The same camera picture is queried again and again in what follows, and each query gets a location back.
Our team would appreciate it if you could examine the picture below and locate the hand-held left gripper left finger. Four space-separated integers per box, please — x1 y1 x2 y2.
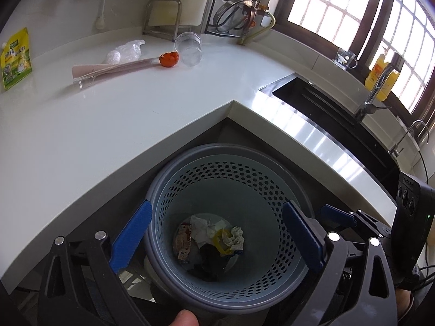
37 200 153 326

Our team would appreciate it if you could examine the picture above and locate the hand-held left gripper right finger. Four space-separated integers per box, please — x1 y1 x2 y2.
282 200 398 326

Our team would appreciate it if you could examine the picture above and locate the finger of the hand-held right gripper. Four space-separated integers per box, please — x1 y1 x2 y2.
320 205 392 243

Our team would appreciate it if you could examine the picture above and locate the brown snack wrapper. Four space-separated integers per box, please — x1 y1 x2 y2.
174 222 193 261

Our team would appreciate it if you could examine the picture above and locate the white tissue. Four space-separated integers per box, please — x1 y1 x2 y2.
189 215 225 245

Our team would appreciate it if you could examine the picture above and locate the grey perforated waste bin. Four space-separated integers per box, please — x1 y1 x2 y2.
143 144 315 316

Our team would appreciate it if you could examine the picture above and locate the yellow plastic ring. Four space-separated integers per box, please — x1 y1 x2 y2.
210 229 236 257

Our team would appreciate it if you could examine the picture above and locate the dark grey cloth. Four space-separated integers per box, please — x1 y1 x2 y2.
188 243 232 281

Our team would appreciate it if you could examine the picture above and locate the person's right hand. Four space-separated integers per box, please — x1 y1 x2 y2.
396 290 414 323

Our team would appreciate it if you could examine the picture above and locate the person's left hand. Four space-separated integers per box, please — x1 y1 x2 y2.
169 310 198 326

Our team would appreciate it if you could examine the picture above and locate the small chrome faucet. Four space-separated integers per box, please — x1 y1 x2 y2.
389 120 430 159

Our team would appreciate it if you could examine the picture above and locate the black kitchen sink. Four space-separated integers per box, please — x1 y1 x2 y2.
259 73 400 198

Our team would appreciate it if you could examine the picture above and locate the chrome sink faucet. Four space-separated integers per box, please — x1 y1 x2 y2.
355 52 402 123

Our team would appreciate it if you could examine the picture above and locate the yellow detergent bottle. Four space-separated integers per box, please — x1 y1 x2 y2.
365 54 400 102

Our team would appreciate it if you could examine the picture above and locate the glass mug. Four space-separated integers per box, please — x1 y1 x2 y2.
336 48 359 71

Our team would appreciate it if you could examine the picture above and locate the clear plastic wrapper piece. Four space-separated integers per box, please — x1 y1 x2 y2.
73 74 100 89

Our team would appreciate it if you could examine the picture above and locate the pink paper sleeve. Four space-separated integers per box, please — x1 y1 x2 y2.
72 58 161 81

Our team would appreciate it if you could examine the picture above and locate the small orange fruit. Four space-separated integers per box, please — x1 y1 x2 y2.
160 51 179 68

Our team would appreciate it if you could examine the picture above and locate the clear plastic bag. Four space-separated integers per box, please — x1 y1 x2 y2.
104 40 146 64

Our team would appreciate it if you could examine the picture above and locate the clear plastic cup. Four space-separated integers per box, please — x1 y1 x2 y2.
174 31 203 66

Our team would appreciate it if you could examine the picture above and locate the metal cutting board holder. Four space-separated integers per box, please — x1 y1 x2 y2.
142 0 183 40

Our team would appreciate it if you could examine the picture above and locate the yellow seasoning pouch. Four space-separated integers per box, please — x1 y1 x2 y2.
0 28 33 92

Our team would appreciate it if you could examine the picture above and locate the brown framed window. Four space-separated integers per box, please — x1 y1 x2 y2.
274 0 435 123

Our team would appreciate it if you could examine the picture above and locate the black lid rack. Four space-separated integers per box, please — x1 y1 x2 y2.
204 0 272 39

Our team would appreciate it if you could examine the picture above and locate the white brush blue head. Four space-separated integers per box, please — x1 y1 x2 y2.
94 0 119 30

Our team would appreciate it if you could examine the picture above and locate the small steel pot lid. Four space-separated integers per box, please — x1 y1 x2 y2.
215 0 253 33

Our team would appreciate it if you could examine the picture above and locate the black cable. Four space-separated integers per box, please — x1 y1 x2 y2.
415 139 430 187

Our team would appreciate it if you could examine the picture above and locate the yellowish gas hose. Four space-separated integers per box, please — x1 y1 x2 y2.
238 12 276 46

